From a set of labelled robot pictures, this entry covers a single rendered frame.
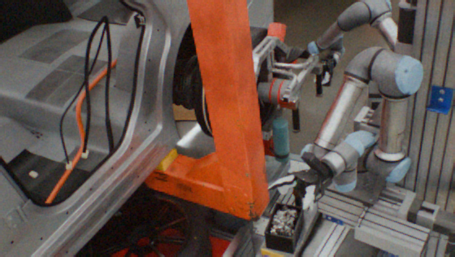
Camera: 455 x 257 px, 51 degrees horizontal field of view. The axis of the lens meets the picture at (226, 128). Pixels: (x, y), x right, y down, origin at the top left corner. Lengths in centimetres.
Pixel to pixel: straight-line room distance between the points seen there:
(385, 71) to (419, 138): 47
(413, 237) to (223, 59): 102
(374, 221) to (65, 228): 127
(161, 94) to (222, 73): 57
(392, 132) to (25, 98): 195
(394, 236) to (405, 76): 70
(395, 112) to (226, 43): 65
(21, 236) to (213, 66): 96
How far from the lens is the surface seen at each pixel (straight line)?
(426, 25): 179
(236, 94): 186
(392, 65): 165
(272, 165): 307
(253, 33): 252
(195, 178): 239
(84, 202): 212
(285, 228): 227
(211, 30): 176
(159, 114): 236
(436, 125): 200
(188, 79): 269
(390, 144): 184
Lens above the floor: 230
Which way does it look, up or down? 37 degrees down
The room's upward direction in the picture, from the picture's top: 10 degrees counter-clockwise
